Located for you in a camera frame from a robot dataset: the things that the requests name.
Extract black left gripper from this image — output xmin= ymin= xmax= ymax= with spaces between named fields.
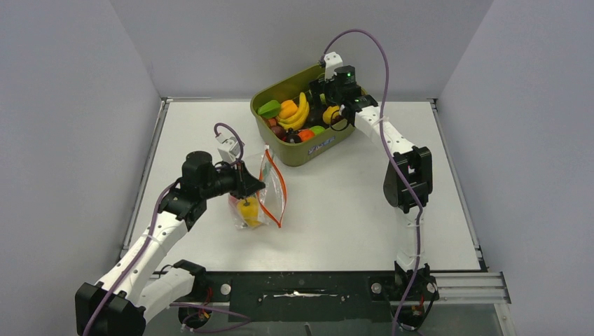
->
xmin=201 ymin=157 xmax=265 ymax=200

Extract pink toy peach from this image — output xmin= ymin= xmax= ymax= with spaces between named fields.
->
xmin=228 ymin=195 xmax=240 ymax=213

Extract yellow toy bell pepper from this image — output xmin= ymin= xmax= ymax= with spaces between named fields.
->
xmin=236 ymin=196 xmax=262 ymax=228

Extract clear zip bag orange zipper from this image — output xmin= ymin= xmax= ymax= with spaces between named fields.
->
xmin=229 ymin=145 xmax=288 ymax=230

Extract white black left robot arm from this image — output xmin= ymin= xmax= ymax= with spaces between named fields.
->
xmin=75 ymin=151 xmax=265 ymax=335

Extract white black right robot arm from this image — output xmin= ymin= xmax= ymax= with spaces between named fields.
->
xmin=310 ymin=64 xmax=433 ymax=299

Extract dark purple toy grapes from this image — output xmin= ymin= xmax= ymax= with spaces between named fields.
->
xmin=329 ymin=114 xmax=344 ymax=130

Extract lime green toy fruit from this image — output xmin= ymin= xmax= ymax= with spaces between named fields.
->
xmin=308 ymin=125 xmax=326 ymax=139

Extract orange toy bell pepper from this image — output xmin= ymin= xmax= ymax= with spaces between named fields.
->
xmin=277 ymin=99 xmax=298 ymax=120

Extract yellow toy banana bunch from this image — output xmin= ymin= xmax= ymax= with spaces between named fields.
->
xmin=275 ymin=92 xmax=310 ymax=130

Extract olive green plastic bin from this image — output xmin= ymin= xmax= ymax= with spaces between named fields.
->
xmin=250 ymin=65 xmax=378 ymax=167

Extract dark red toy fruit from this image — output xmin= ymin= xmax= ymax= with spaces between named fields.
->
xmin=270 ymin=125 xmax=286 ymax=141

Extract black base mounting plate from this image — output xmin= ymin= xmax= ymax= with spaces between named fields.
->
xmin=180 ymin=271 xmax=440 ymax=328

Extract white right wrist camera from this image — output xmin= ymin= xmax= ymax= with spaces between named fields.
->
xmin=319 ymin=52 xmax=343 ymax=81

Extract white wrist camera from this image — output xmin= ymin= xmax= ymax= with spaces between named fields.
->
xmin=215 ymin=133 xmax=244 ymax=165
xmin=319 ymin=52 xmax=343 ymax=81

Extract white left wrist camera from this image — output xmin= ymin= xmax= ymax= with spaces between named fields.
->
xmin=215 ymin=133 xmax=244 ymax=165

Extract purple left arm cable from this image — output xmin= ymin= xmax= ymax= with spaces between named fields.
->
xmin=82 ymin=122 xmax=245 ymax=336

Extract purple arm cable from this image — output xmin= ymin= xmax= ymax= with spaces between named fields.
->
xmin=320 ymin=29 xmax=425 ymax=336
xmin=82 ymin=122 xmax=245 ymax=336

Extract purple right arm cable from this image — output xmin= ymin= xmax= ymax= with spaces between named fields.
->
xmin=320 ymin=29 xmax=425 ymax=336

